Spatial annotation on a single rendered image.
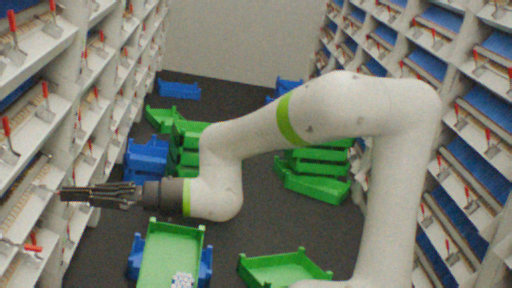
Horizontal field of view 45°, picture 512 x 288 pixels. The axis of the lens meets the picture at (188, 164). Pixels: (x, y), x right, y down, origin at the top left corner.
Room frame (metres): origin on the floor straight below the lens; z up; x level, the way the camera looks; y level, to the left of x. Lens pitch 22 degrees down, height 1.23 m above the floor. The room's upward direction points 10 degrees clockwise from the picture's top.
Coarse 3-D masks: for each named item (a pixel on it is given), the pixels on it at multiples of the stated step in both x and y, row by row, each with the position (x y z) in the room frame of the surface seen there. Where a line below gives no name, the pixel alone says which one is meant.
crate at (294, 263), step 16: (240, 256) 2.05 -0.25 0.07; (272, 256) 2.13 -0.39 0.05; (288, 256) 2.17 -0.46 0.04; (304, 256) 2.18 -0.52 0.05; (240, 272) 2.03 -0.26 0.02; (256, 272) 2.07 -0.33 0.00; (272, 272) 2.09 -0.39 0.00; (288, 272) 2.11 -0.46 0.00; (304, 272) 2.14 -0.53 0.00; (320, 272) 2.08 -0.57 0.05
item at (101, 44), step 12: (96, 24) 2.21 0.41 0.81; (96, 36) 2.14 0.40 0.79; (108, 36) 2.21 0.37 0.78; (96, 48) 2.03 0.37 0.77; (108, 48) 2.17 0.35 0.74; (84, 60) 1.87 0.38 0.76; (96, 60) 1.96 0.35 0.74; (108, 60) 2.06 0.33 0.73; (84, 72) 1.75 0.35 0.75; (96, 72) 1.85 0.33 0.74; (84, 84) 1.60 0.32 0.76
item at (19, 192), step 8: (40, 160) 1.45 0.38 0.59; (32, 168) 1.39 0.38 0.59; (40, 168) 1.41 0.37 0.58; (32, 176) 1.35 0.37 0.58; (24, 184) 1.30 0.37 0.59; (16, 192) 1.25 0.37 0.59; (24, 192) 1.29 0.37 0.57; (8, 200) 1.20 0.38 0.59; (16, 200) 1.22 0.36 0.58; (24, 200) 1.26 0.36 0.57; (8, 208) 1.17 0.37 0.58; (0, 216) 1.13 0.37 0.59; (16, 216) 1.18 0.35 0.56; (0, 224) 1.11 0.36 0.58
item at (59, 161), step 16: (48, 144) 1.51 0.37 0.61; (48, 160) 1.49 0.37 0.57; (64, 160) 1.51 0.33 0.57; (48, 176) 1.44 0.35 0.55; (0, 208) 1.20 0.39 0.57; (32, 208) 1.26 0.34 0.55; (16, 224) 1.17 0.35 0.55; (32, 224) 1.20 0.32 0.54; (16, 240) 1.12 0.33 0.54; (0, 256) 1.04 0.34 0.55; (0, 272) 1.00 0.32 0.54
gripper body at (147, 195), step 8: (144, 184) 1.32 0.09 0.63; (152, 184) 1.32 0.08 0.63; (136, 192) 1.33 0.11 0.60; (144, 192) 1.30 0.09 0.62; (152, 192) 1.30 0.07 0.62; (128, 200) 1.30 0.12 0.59; (136, 200) 1.29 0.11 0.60; (144, 200) 1.29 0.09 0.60; (152, 200) 1.30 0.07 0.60; (144, 208) 1.30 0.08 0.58; (152, 208) 1.30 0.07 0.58
